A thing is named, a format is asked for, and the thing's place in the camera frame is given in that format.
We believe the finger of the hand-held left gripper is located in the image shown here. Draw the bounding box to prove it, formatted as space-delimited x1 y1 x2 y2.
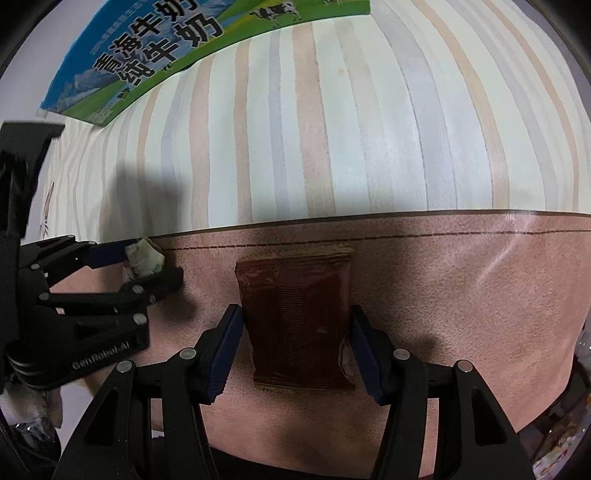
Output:
18 234 141 278
39 267 184 325

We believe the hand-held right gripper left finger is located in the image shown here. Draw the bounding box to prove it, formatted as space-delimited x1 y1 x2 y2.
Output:
53 304 245 480

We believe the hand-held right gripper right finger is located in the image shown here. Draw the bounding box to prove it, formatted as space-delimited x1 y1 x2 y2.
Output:
348 305 539 480

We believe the small white green packet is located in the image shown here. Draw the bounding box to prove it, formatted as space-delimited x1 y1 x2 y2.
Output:
121 237 166 283

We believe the brown foil snack packet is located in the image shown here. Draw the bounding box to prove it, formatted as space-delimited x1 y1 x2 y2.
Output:
235 244 356 393

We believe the clear plastic bag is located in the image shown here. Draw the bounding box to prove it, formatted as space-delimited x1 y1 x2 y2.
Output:
0 378 64 462

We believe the blue green milk carton box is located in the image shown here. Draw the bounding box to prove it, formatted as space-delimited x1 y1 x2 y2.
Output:
39 0 372 129

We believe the striped printed bed sheet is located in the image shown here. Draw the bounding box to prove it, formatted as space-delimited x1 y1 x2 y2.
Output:
0 0 591 480

